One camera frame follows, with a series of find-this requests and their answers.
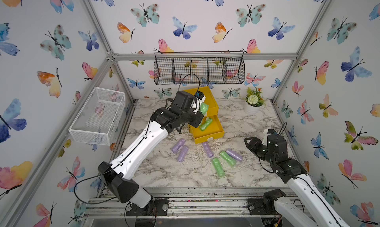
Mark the green bag roll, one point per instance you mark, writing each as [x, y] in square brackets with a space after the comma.
[217, 165]
[204, 108]
[206, 124]
[231, 161]

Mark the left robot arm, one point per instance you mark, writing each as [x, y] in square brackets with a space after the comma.
[117, 175]

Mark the purple bag roll upper left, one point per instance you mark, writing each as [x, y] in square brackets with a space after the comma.
[178, 145]

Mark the black wire wall basket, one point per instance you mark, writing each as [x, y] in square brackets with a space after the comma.
[185, 68]

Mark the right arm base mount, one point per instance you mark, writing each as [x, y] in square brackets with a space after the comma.
[266, 204]

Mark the purple bag roll middle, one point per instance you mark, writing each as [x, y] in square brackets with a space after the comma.
[208, 149]

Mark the purple bag roll lower left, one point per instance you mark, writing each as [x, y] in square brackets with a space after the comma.
[183, 153]

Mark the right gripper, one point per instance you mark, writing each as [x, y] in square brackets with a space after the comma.
[255, 145]

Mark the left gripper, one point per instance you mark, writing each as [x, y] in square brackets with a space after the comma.
[198, 117]

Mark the potted artificial plant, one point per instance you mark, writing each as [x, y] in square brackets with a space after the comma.
[253, 100]

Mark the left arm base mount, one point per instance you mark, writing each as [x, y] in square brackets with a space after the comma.
[156, 207]

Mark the white mesh wall basket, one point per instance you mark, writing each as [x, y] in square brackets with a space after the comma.
[96, 121]

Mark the purple bag roll right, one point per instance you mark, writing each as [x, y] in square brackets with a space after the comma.
[234, 155]

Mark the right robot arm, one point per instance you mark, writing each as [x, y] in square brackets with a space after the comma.
[321, 214]

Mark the yellow drawer cabinet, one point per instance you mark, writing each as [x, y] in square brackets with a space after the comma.
[210, 127]

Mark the purple bag roll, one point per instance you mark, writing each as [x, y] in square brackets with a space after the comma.
[208, 149]
[234, 155]
[178, 145]
[183, 153]

